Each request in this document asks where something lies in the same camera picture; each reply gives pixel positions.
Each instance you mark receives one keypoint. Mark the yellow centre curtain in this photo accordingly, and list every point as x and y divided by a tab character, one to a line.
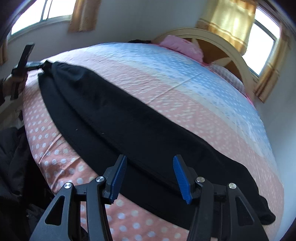
229	19

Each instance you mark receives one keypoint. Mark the yellow right curtain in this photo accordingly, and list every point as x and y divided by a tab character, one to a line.
271	72

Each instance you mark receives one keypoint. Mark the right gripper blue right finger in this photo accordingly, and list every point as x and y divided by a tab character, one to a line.
237	219

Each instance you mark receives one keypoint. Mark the window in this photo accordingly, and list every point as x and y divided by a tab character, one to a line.
264	33
42	13

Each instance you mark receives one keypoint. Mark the polka dot bed sheet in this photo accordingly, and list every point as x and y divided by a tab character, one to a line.
180	89

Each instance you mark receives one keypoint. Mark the person left hand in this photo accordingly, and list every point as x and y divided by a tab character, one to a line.
10	81

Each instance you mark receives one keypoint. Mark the pink pillow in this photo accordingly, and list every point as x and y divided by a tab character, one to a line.
183	46

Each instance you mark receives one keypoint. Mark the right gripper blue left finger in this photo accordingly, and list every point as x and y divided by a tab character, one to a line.
61	219

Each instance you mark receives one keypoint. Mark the left side window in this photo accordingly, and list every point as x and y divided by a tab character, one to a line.
42	13

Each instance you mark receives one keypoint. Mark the yellow left window curtain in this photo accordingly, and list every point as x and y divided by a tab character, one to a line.
84	17

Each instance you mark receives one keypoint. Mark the striped pillow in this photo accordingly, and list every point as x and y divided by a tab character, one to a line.
229	77

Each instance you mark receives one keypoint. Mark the back window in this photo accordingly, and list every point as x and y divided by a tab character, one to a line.
264	33

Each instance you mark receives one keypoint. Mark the black clothing beside bed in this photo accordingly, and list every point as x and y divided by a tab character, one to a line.
138	41

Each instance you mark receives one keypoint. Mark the cream arched headboard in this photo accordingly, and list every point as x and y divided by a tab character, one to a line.
216	50

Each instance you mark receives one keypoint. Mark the black pants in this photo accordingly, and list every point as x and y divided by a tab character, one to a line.
100	121

